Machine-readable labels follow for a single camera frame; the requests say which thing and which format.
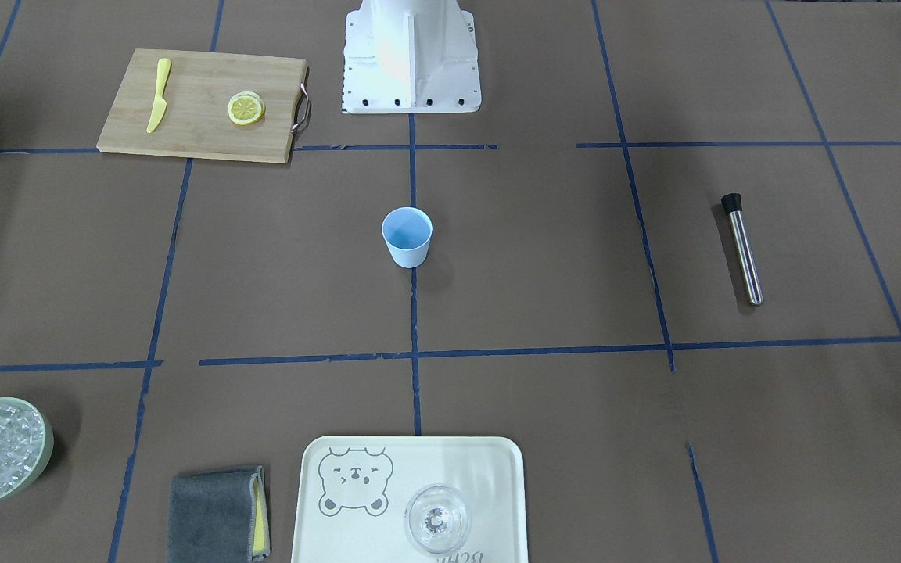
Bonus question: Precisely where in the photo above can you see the steel muddler black cap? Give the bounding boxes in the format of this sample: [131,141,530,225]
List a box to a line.
[721,192,764,307]

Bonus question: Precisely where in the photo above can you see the light blue cup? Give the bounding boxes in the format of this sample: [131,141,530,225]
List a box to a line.
[380,206,435,270]

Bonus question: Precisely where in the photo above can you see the lemon slices on board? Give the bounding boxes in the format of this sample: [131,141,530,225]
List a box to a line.
[228,91,265,126]

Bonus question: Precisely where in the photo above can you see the cream bear tray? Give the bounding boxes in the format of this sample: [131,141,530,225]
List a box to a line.
[291,436,529,562]

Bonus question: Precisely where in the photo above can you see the clear wine glass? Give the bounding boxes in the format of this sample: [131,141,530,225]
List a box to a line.
[404,483,472,557]

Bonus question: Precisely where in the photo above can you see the wooden cutting board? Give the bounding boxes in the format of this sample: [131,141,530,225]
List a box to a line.
[96,48,310,164]

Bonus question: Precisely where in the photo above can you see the grey folded cloth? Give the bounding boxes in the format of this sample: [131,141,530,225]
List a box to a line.
[166,464,271,562]

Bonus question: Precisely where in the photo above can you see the yellow plastic knife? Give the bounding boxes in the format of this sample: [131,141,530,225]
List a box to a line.
[145,57,172,133]

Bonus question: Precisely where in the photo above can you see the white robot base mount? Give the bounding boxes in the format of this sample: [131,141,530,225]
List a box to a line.
[341,1,483,115]

